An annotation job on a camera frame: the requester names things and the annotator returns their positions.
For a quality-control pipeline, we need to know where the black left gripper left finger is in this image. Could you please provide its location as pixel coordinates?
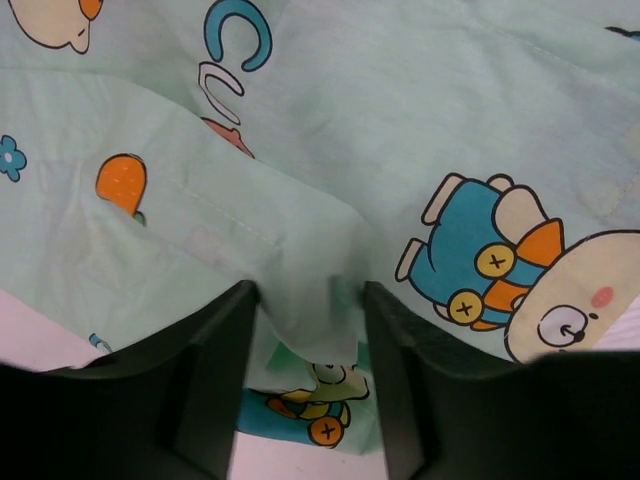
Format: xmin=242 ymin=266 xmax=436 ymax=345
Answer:
xmin=1 ymin=281 xmax=258 ymax=479

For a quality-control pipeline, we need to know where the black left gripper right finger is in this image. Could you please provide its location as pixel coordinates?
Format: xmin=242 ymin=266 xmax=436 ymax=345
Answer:
xmin=363 ymin=282 xmax=639 ymax=479

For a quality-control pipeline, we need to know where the mint green cartoon cloth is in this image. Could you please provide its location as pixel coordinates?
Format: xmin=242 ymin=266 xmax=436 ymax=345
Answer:
xmin=1 ymin=1 xmax=639 ymax=453

